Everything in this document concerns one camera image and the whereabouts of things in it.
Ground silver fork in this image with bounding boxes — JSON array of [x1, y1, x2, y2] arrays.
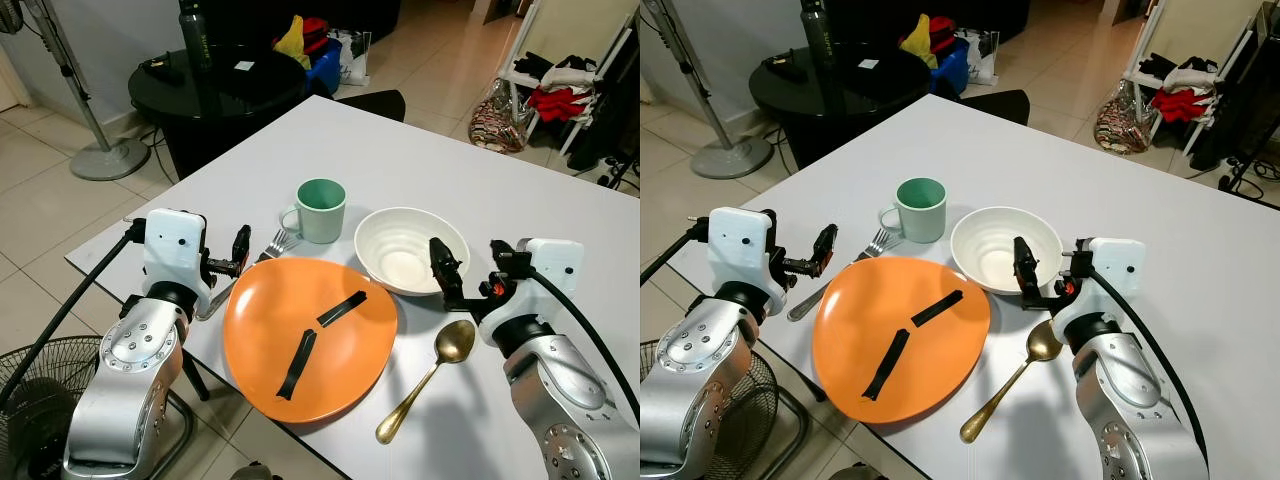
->
[[195, 228, 299, 321], [787, 228, 898, 323]]

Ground white bowl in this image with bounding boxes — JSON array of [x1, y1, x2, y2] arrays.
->
[[354, 206, 471, 297], [950, 206, 1065, 296]]

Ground gold spoon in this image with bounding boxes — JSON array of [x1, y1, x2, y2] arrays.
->
[[375, 320, 477, 445], [960, 320, 1064, 444]]

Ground green mug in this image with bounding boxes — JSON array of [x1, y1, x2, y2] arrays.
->
[[279, 178, 348, 245], [879, 177, 948, 244]]

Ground short black strip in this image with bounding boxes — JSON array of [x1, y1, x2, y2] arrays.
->
[[911, 290, 964, 328], [317, 290, 368, 328]]

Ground long black strip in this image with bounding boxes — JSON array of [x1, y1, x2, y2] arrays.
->
[[862, 329, 911, 402], [277, 329, 318, 401]]

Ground black table leg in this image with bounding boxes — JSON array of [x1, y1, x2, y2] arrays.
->
[[180, 350, 211, 403]]

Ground orange plate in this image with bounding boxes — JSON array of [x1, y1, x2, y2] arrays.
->
[[811, 256, 992, 425], [222, 256, 399, 425]]

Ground grey standing fan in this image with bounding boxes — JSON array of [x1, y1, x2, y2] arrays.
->
[[0, 0, 151, 182], [640, 0, 773, 181]]

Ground patterned bag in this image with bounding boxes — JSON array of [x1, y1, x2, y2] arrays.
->
[[468, 78, 536, 154], [1094, 80, 1151, 155]]

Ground black round table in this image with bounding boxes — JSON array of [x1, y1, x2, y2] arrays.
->
[[749, 42, 936, 171], [128, 42, 311, 181]]

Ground black floor fan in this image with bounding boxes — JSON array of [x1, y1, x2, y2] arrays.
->
[[0, 335, 196, 480], [640, 340, 781, 480]]

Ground black chair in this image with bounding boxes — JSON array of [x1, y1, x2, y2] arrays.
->
[[335, 89, 408, 123], [958, 89, 1032, 127]]

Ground red folded clothes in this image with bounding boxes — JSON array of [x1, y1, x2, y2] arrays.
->
[[527, 87, 593, 123], [1150, 88, 1213, 123]]

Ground black cabinet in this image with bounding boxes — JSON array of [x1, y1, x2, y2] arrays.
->
[[565, 25, 641, 191], [1188, 5, 1280, 196]]

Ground blue bin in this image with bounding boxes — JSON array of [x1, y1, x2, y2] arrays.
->
[[930, 38, 969, 96], [305, 38, 343, 96]]

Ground black garment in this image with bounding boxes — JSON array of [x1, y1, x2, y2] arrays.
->
[[1138, 52, 1181, 81], [512, 50, 556, 81]]

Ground white garment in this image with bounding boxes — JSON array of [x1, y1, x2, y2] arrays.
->
[[1163, 57, 1219, 93], [540, 55, 599, 91]]

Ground yellow cloth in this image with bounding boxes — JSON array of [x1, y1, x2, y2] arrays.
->
[[899, 14, 939, 69], [274, 15, 313, 69]]

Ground black bottle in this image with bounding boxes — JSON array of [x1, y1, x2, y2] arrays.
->
[[178, 0, 214, 73], [800, 0, 834, 67]]

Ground clear plastic bag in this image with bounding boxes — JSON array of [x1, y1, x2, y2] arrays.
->
[[335, 30, 373, 86], [960, 30, 1001, 86]]

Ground dark sideboard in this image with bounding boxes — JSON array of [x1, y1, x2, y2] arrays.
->
[[213, 0, 401, 46], [832, 0, 1031, 46]]

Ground white clothes rack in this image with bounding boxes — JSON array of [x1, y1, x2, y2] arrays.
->
[[1125, 0, 1266, 156], [500, 0, 639, 156]]

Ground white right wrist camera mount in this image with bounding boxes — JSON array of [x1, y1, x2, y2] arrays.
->
[[1050, 238, 1147, 346], [478, 238, 585, 346]]

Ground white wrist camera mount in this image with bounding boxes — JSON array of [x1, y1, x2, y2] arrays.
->
[[142, 208, 214, 311], [707, 207, 782, 307], [1050, 238, 1147, 346], [478, 238, 585, 346]]

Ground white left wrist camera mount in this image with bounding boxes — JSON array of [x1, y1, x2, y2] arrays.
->
[[707, 207, 782, 307], [142, 208, 214, 311]]

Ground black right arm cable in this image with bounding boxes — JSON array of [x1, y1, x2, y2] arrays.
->
[[1088, 268, 1213, 456], [520, 268, 641, 421]]

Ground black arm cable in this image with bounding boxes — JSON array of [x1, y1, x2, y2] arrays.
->
[[1088, 268, 1213, 456], [520, 268, 641, 421], [0, 220, 149, 411], [640, 222, 713, 287]]

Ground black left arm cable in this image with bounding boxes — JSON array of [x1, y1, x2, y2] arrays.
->
[[640, 222, 713, 287], [0, 220, 149, 411]]

